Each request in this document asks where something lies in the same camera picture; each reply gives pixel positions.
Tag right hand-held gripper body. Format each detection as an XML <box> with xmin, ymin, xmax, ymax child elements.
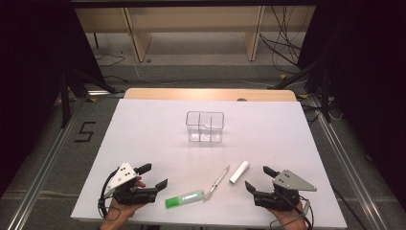
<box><xmin>253</xmin><ymin>170</ymin><xmax>318</xmax><ymax>212</ymax></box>

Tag white board sheet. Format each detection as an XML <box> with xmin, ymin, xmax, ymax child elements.
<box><xmin>70</xmin><ymin>98</ymin><xmax>349</xmax><ymax>229</ymax></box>

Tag light wooden shelf unit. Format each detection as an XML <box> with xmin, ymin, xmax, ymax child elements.
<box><xmin>75</xmin><ymin>6</ymin><xmax>317</xmax><ymax>63</ymax></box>

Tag black metal stand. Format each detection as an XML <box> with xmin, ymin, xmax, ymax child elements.
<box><xmin>267</xmin><ymin>56</ymin><xmax>333</xmax><ymax>124</ymax></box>
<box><xmin>59</xmin><ymin>67</ymin><xmax>120</xmax><ymax>129</ymax></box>

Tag black curtain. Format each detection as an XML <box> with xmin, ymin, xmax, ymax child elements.
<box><xmin>0</xmin><ymin>0</ymin><xmax>107</xmax><ymax>199</ymax></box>
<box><xmin>296</xmin><ymin>0</ymin><xmax>406</xmax><ymax>214</ymax></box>

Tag silver pen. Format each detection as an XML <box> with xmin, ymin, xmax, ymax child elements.
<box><xmin>203</xmin><ymin>165</ymin><xmax>231</xmax><ymax>203</ymax></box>

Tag green marker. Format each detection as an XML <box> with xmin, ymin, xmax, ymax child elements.
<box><xmin>165</xmin><ymin>190</ymin><xmax>205</xmax><ymax>210</ymax></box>

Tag thin black floor cable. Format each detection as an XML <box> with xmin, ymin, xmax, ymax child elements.
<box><xmin>95</xmin><ymin>53</ymin><xmax>127</xmax><ymax>68</ymax></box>

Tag bundle of black cables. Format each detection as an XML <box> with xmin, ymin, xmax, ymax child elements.
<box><xmin>258</xmin><ymin>5</ymin><xmax>309</xmax><ymax>75</ymax></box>

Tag wooden table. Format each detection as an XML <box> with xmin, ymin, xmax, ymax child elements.
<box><xmin>124</xmin><ymin>88</ymin><xmax>298</xmax><ymax>103</ymax></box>

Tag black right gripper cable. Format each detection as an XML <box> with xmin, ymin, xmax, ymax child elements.
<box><xmin>269</xmin><ymin>193</ymin><xmax>315</xmax><ymax>230</ymax></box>

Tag short aluminium rail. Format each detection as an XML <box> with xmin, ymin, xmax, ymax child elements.
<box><xmin>86</xmin><ymin>89</ymin><xmax>125</xmax><ymax>97</ymax></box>

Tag clear plastic organizer box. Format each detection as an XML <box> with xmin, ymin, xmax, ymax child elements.
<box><xmin>185</xmin><ymin>110</ymin><xmax>225</xmax><ymax>144</ymax></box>

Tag person's right hand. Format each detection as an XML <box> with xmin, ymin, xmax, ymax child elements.
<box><xmin>267</xmin><ymin>205</ymin><xmax>308</xmax><ymax>230</ymax></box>

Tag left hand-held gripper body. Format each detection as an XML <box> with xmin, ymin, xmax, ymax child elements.
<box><xmin>106</xmin><ymin>162</ymin><xmax>157</xmax><ymax>206</ymax></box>

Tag person's left hand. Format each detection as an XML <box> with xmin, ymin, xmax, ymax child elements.
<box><xmin>100</xmin><ymin>178</ymin><xmax>147</xmax><ymax>230</ymax></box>

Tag long aluminium rail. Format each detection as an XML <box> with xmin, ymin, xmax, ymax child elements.
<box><xmin>6</xmin><ymin>101</ymin><xmax>82</xmax><ymax>230</ymax></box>
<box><xmin>309</xmin><ymin>95</ymin><xmax>390</xmax><ymax>230</ymax></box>

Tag white tube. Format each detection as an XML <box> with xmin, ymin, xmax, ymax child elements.
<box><xmin>229</xmin><ymin>160</ymin><xmax>251</xmax><ymax>185</ymax></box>

